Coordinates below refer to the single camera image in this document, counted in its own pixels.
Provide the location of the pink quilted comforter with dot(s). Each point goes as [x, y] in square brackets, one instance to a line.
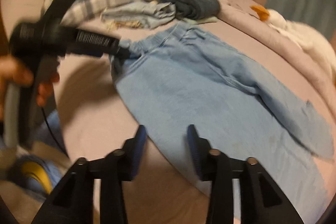
[238, 14]

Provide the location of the white goose plush toy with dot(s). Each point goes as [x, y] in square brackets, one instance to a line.
[307, 38]

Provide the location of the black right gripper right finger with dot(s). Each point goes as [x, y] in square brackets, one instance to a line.
[261, 199]

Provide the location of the dark blue folded garment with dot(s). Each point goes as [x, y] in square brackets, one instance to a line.
[195, 9]

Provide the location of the blue yellow slipper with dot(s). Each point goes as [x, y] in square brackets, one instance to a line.
[35, 174]

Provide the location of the light blue crumpled garment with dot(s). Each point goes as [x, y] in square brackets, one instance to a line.
[140, 14]

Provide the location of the pale green folded cloth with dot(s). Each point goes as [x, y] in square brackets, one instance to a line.
[212, 19]

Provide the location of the person's left hand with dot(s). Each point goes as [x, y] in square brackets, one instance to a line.
[14, 71]

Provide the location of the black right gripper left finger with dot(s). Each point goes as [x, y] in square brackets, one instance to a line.
[71, 201]

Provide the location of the light blue denim pants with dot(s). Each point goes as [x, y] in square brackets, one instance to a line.
[186, 75]

